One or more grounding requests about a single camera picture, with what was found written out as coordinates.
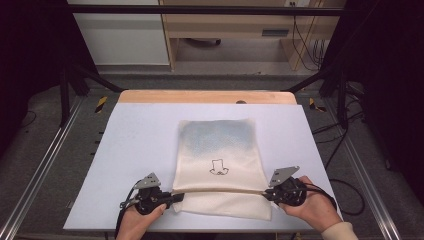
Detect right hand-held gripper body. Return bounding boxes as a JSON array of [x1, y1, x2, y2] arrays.
[[268, 165, 308, 206]]

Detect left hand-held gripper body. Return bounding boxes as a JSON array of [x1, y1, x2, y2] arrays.
[[133, 172, 172, 216]]

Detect cream mesh laundry bag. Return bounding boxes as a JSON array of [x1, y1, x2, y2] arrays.
[[171, 117, 273, 222]]

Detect person's left hand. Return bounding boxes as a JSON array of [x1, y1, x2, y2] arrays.
[[115, 203, 168, 240]]

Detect person's right hand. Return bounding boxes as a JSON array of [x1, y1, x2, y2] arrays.
[[278, 175, 343, 234]]

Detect white table mat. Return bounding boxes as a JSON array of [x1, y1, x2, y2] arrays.
[[62, 102, 344, 233]]

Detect yellow black tape strip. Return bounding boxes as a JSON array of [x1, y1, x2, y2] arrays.
[[95, 96, 109, 114], [308, 97, 328, 113]]

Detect wooden table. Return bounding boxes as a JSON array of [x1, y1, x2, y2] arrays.
[[118, 89, 298, 105]]

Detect black metal stand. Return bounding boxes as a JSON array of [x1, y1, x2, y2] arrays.
[[59, 64, 125, 128], [285, 64, 350, 130]]

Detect black curtain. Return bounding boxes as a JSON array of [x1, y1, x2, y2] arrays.
[[321, 0, 424, 204], [0, 0, 99, 158]]

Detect dark chair base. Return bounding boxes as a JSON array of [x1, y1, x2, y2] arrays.
[[184, 37, 223, 48]]

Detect white cabinet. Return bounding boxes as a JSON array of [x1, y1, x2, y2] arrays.
[[67, 0, 171, 66]]

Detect light wooden desk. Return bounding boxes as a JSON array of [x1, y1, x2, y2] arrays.
[[159, 0, 346, 72]]

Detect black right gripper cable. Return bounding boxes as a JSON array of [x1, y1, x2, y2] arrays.
[[299, 182, 338, 212]]

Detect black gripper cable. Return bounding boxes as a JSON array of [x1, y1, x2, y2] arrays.
[[114, 180, 144, 240], [299, 182, 338, 212]]

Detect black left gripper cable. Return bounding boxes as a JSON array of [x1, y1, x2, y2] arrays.
[[114, 180, 144, 240]]

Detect aluminium floor rail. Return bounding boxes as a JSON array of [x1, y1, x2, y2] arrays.
[[324, 97, 403, 240], [0, 95, 85, 240]]

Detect thin black floor cable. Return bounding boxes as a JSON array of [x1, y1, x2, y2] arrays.
[[20, 110, 38, 130]]

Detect hanging black cables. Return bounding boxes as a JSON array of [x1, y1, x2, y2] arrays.
[[291, 1, 327, 71]]

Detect black horizontal frame bar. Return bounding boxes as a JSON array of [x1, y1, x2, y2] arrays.
[[66, 4, 346, 17]]

